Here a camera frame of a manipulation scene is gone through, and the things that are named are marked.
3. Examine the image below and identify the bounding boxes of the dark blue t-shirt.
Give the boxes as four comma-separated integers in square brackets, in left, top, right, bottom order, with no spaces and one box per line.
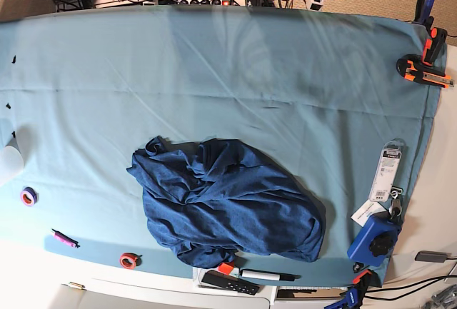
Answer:
[128,137,326,268]

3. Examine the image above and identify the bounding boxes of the light blue table cloth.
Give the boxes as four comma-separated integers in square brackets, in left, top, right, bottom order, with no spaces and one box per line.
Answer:
[1,6,440,286]

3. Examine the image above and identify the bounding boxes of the orange red cube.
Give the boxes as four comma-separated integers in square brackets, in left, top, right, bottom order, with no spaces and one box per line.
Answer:
[217,261,236,275]

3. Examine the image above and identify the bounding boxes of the white black marker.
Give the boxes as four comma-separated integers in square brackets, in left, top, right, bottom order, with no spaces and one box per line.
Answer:
[239,269,296,282]

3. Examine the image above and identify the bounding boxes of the black remote control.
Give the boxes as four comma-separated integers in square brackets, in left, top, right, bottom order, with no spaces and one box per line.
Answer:
[201,270,260,295]

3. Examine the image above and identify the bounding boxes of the power strip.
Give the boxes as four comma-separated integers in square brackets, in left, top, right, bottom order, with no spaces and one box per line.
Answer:
[157,0,240,6]

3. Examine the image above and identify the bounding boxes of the white paper card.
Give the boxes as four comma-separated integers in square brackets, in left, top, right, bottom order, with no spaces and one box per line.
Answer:
[351,200,388,227]

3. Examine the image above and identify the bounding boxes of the red tape roll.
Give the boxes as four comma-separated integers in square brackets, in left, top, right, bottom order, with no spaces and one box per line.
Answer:
[119,253,141,270]

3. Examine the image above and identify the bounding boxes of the white blister pack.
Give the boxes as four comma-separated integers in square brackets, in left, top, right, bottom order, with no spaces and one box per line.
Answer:
[368,139,404,203]

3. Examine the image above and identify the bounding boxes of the blue box with knob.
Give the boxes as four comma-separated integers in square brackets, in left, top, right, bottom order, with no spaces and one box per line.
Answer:
[347,213,402,267]

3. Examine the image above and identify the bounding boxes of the metal keys carabiner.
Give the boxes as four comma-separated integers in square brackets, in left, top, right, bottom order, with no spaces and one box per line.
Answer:
[389,186,403,222]

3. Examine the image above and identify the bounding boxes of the pink pen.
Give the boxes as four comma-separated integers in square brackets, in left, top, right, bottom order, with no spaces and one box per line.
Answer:
[51,229,80,248]

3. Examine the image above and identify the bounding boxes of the blue orange clamp bottom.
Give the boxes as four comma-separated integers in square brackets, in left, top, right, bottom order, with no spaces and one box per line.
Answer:
[324,270,373,309]

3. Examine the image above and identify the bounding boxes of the orange black utility clamp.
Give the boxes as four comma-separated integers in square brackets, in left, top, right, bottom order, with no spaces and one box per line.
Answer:
[396,28,454,88]

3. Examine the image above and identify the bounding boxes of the purple tape roll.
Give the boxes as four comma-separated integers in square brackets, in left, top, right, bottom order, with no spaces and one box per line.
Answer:
[20,187,38,206]

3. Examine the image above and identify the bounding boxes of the white paper roll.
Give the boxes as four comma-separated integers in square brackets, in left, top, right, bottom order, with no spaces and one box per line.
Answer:
[0,137,24,186]

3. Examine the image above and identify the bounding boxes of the grey adapter box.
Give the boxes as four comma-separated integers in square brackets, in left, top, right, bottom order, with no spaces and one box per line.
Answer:
[415,250,448,263]

